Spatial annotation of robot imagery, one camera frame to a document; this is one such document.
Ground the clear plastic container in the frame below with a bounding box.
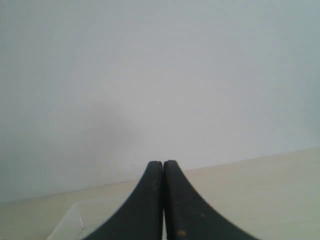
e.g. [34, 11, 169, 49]
[47, 202, 85, 240]

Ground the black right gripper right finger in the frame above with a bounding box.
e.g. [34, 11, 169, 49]
[163, 160, 256, 240]

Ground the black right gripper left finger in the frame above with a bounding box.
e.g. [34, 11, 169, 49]
[86, 161, 163, 240]

